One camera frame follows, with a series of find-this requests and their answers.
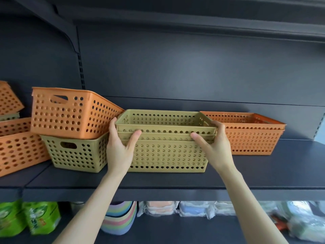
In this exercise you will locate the olive shallow perforated plastic basket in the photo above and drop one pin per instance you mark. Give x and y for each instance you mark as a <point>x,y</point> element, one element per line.
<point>167,156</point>
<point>165,119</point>

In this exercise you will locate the olive deep perforated plastic basket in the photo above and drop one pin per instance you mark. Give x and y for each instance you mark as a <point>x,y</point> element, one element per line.
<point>10,116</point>

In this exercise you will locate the dark shelf support bracket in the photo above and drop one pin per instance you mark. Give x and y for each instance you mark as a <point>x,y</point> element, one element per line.
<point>48,15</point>

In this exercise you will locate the green printed packet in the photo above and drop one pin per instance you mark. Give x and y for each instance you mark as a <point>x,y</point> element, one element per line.
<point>42,217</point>
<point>10,218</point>

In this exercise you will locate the person's left hand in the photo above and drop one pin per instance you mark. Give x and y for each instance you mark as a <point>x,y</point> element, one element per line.
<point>118,152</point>

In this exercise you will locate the orange shallow perforated plastic basket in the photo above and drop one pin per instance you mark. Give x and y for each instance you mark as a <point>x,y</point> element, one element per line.
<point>243,117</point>
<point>251,142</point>

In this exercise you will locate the dark slotted shelf upright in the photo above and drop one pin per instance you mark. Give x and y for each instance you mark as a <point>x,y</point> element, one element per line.
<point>79,60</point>

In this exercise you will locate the clear plastic wrapped goods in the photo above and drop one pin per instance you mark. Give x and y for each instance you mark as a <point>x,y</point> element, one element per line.
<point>302,221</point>

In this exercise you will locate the wrapped pack of peach containers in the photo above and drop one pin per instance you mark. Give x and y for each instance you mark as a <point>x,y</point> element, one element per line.
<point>158,208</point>

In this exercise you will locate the person's left forearm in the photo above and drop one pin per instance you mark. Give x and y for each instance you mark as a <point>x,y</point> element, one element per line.
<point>91,208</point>

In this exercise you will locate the person's right hand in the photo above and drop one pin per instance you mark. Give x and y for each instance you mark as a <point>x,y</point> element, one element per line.
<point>218,152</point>

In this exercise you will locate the wrapped pack of white containers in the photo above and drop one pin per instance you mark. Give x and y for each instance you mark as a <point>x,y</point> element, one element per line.
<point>224,207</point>

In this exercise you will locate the stack of pastel plastic bowls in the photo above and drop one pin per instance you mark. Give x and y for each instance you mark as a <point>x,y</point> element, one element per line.
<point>120,217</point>

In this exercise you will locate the dark overhead shelf board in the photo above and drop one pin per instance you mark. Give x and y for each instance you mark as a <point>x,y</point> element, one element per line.
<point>203,15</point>

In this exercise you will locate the person's right thumb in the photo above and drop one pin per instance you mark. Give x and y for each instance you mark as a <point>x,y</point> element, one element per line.
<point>200,141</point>

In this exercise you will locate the wrapped pack of blue containers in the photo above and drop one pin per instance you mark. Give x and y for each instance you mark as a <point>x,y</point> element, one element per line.
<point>194,208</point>

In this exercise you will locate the orange deep perforated plastic basket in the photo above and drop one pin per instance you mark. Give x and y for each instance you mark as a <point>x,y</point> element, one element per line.
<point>9,99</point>
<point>14,125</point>
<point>21,152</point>

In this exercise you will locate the person's right forearm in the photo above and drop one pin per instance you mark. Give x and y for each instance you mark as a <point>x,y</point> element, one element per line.
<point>251,208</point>

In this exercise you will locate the person's left thumb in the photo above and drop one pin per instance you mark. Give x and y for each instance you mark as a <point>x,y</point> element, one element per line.
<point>132,141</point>

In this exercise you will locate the dark metal shelf board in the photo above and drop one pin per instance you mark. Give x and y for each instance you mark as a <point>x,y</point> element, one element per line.
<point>266,175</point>

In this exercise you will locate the dark lower shelf board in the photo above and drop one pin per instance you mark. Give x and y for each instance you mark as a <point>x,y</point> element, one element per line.
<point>177,231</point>

